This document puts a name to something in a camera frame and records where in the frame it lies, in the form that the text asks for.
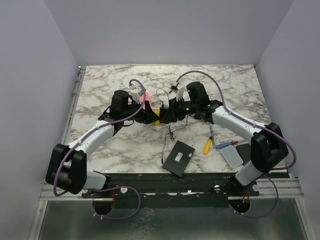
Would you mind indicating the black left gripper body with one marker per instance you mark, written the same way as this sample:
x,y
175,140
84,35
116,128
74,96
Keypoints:
x,y
142,116

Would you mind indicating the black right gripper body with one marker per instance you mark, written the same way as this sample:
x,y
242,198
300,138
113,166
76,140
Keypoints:
x,y
181,108

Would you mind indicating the pink power strip socket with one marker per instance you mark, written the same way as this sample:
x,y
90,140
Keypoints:
x,y
147,98

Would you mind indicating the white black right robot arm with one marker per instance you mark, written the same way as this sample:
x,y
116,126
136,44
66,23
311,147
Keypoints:
x,y
267,147

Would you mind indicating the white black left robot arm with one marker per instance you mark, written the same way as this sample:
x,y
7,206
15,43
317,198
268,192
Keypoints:
x,y
68,167

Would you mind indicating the large black power brick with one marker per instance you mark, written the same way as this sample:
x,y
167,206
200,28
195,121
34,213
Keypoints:
x,y
162,101

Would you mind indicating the white adapter on yellow cube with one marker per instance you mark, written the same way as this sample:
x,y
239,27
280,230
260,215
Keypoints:
x,y
159,127

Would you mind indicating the blue red screwdriver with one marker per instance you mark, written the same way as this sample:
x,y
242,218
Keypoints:
x,y
225,144

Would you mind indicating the black rectangular box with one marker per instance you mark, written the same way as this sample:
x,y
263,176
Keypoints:
x,y
179,158

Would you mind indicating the black flat plate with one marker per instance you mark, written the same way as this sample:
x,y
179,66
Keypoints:
x,y
244,151

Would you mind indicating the white grey phone case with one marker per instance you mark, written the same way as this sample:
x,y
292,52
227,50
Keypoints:
x,y
231,156

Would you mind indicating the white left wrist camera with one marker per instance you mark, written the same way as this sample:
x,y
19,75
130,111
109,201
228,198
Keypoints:
x,y
137,92

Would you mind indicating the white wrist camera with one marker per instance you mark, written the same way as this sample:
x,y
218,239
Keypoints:
x,y
179,93
137,92

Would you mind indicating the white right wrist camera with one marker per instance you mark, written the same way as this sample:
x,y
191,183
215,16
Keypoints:
x,y
179,93

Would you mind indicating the yellow handled utility knife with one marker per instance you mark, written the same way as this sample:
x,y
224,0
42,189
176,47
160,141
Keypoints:
x,y
210,141

